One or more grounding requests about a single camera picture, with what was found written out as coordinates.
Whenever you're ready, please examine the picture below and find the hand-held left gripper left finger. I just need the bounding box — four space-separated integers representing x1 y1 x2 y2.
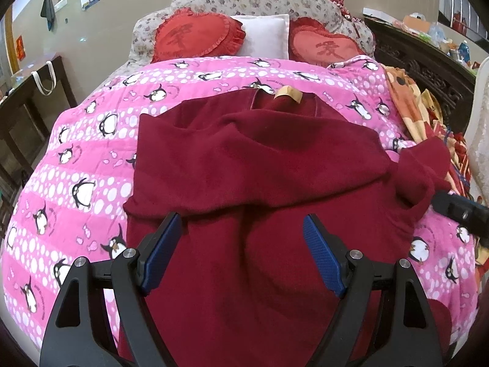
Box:
39 211 183 367

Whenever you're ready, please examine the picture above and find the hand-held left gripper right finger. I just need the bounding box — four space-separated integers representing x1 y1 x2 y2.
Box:
303 214 444 367

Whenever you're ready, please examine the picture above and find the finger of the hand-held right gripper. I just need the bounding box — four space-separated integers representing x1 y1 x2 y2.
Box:
431 189 489 238

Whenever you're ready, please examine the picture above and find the dark red sweater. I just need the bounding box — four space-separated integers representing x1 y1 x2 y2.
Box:
118 87 457 367

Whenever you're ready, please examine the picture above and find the orange cartoon print blanket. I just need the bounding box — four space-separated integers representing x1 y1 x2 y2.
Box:
382 65 489 272

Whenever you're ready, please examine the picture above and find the pink penguin print blanket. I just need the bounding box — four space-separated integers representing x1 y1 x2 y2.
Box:
0 55 482 357

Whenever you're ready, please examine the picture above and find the dark carved wooden cabinet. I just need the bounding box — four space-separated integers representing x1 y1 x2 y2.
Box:
361 15 478 134

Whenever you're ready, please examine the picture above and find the cardboard box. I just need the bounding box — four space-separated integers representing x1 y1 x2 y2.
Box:
403 14 432 33

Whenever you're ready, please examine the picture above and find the white tote bag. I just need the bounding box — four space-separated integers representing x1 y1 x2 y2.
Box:
31 61 58 96

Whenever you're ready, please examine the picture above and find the dark wooden desk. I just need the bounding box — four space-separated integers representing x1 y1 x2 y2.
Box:
0 55 77 207

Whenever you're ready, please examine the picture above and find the red heart-shaped pillow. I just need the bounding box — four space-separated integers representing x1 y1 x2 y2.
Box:
288 17 367 67
151 9 246 64

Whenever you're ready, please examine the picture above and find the white square pillow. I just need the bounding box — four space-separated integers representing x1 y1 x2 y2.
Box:
230 14 291 60

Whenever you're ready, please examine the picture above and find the red patterned decoration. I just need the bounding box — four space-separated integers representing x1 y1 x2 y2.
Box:
329 0 362 24

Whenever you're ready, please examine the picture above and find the floral fabric headboard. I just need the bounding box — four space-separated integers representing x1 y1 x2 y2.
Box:
128 0 377 70

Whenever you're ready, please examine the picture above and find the dark hanging cloth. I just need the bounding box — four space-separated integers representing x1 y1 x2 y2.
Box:
40 0 56 31

